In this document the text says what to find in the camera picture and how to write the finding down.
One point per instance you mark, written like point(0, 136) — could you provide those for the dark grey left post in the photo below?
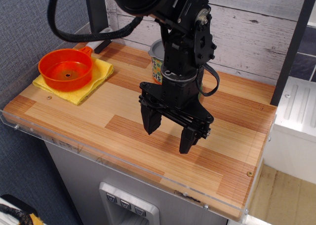
point(97, 14)

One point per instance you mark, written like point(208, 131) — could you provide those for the colourful dotted tin can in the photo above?
point(156, 53)

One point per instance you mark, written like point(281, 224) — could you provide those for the dark grey right post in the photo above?
point(292, 51)

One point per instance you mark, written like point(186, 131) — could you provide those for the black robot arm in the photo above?
point(188, 46)

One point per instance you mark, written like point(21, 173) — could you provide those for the dark grey post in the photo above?
point(292, 51)
point(97, 14)

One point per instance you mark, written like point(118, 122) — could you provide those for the white ribbed sink unit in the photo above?
point(291, 147)

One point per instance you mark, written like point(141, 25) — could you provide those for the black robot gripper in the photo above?
point(178, 101)

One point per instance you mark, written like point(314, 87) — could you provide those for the grey toy fridge cabinet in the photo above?
point(82, 177)

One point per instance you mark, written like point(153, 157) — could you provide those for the yellow folded cloth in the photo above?
point(101, 71)

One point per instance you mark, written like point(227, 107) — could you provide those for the silver dispenser button panel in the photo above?
point(123, 208)

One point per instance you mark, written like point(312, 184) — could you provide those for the orange measuring cup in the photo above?
point(68, 69)

